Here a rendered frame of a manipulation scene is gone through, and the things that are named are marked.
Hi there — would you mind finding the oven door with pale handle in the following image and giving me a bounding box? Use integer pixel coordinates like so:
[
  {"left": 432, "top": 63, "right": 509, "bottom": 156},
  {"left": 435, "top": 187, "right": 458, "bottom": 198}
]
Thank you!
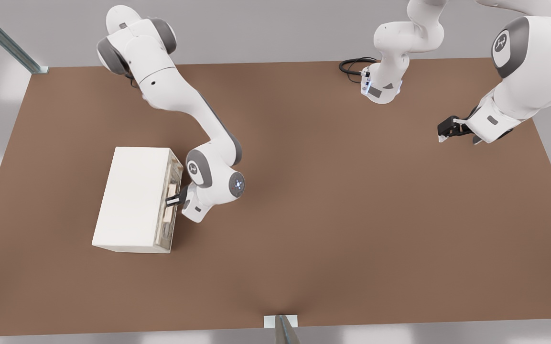
[{"left": 155, "top": 149, "right": 184, "bottom": 254}]

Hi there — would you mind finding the silver frame post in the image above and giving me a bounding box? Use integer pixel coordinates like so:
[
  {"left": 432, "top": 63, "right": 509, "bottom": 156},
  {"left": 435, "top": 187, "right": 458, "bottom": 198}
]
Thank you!
[
  {"left": 263, "top": 314, "right": 301, "bottom": 344},
  {"left": 0, "top": 0, "right": 49, "bottom": 75}
]

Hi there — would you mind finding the white oven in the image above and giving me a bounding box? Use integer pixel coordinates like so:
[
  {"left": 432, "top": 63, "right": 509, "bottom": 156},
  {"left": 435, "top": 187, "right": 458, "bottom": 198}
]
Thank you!
[{"left": 92, "top": 147, "right": 184, "bottom": 254}]

